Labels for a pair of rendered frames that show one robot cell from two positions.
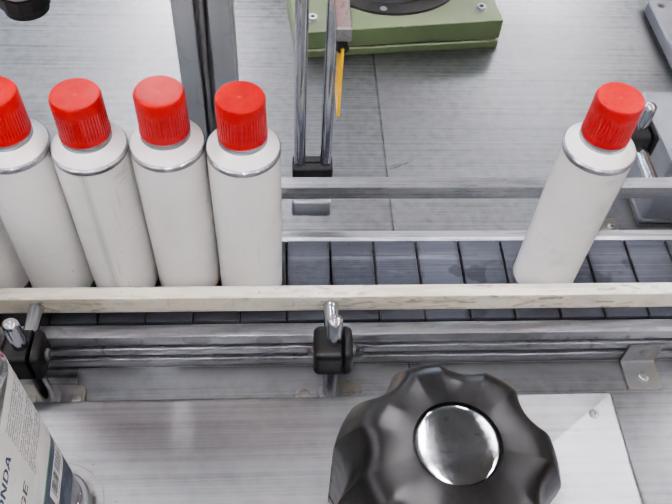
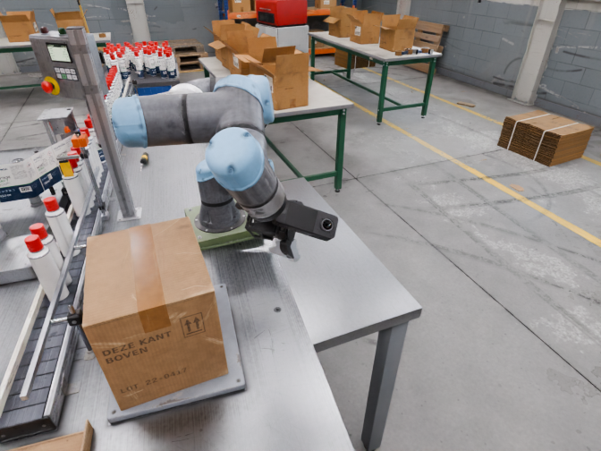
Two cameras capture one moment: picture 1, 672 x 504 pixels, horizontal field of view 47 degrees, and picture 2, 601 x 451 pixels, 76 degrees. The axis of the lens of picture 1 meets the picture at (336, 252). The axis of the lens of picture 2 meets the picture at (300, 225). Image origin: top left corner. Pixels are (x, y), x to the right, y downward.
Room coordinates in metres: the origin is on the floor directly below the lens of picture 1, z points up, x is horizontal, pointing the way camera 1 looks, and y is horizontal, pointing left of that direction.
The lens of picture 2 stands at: (0.96, -1.28, 1.66)
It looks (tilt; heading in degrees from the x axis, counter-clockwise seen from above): 34 degrees down; 80
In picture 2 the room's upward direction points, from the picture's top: straight up
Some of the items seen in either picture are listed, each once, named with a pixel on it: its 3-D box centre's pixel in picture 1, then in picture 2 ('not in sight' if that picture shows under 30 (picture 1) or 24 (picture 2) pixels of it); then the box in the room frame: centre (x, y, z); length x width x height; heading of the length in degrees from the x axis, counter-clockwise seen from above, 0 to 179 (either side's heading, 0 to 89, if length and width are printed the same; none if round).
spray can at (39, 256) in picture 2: not in sight; (46, 268); (0.43, -0.38, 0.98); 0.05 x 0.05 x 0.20
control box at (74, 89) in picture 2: not in sight; (70, 65); (0.45, 0.18, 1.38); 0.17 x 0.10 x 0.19; 151
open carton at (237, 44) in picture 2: not in sight; (247, 55); (1.15, 2.52, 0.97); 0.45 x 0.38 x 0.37; 15
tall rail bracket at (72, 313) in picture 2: not in sight; (71, 331); (0.52, -0.56, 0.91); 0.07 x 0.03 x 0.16; 6
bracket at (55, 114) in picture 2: not in sight; (55, 114); (0.24, 0.47, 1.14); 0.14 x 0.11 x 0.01; 96
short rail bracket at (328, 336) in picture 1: (333, 360); not in sight; (0.30, 0.00, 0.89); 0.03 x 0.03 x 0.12; 6
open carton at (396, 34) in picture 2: not in sight; (394, 32); (3.02, 3.65, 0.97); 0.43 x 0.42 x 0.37; 9
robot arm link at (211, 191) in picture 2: not in sight; (215, 178); (0.88, -0.04, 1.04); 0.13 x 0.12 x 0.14; 177
